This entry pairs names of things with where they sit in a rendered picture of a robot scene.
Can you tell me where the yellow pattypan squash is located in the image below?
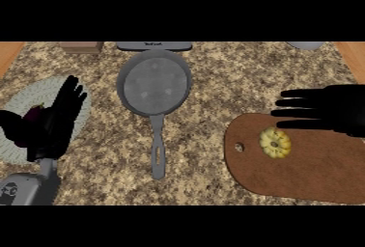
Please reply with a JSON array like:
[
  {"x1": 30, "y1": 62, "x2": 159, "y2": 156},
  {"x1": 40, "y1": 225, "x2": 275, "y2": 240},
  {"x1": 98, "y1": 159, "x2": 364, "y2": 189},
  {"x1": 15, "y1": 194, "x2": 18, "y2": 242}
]
[{"x1": 259, "y1": 125, "x2": 293, "y2": 159}]

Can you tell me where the grey frying pan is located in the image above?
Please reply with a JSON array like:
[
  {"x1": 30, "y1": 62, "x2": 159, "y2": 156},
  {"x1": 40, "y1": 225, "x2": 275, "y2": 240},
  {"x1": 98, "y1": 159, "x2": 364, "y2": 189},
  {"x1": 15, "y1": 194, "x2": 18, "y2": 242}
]
[{"x1": 116, "y1": 49, "x2": 194, "y2": 180}]

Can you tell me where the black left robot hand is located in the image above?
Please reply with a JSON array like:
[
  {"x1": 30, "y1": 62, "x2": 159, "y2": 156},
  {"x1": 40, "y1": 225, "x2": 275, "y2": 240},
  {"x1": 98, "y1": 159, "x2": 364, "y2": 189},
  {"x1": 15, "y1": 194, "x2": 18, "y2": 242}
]
[{"x1": 0, "y1": 74, "x2": 89, "y2": 163}]

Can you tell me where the pale grey round container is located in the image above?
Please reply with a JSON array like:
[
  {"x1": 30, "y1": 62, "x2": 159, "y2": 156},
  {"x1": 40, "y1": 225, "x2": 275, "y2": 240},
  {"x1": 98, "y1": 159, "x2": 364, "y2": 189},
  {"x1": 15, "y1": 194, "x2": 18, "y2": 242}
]
[{"x1": 287, "y1": 41, "x2": 329, "y2": 51}]

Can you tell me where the brown wooden cutting board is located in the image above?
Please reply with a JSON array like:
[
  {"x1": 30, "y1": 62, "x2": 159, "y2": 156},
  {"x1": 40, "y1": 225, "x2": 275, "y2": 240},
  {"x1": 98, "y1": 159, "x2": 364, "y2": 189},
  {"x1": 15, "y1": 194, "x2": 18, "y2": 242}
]
[{"x1": 224, "y1": 112, "x2": 365, "y2": 205}]

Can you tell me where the grey flat appliance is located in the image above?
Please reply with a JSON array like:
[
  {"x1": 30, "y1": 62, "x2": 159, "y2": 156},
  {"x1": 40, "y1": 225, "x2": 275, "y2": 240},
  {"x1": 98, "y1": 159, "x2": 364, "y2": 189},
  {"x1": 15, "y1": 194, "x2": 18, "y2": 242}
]
[{"x1": 116, "y1": 41, "x2": 194, "y2": 52}]

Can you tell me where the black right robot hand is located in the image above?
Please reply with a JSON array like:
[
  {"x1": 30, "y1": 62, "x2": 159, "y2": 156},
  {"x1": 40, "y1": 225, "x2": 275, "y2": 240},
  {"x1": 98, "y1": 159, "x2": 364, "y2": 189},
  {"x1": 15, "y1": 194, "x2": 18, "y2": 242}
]
[{"x1": 269, "y1": 84, "x2": 365, "y2": 139}]

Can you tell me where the dark purple eggplant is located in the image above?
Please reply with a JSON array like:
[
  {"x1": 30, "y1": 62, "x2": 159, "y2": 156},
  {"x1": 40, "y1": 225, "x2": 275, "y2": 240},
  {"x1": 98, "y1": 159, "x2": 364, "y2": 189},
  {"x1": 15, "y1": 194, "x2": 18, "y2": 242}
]
[{"x1": 23, "y1": 102, "x2": 48, "y2": 124}]

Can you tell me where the brown wooden block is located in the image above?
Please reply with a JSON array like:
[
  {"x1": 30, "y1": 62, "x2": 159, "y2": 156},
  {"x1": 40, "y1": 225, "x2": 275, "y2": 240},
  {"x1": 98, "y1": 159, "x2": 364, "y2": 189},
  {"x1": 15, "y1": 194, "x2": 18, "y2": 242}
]
[{"x1": 60, "y1": 41, "x2": 105, "y2": 54}]

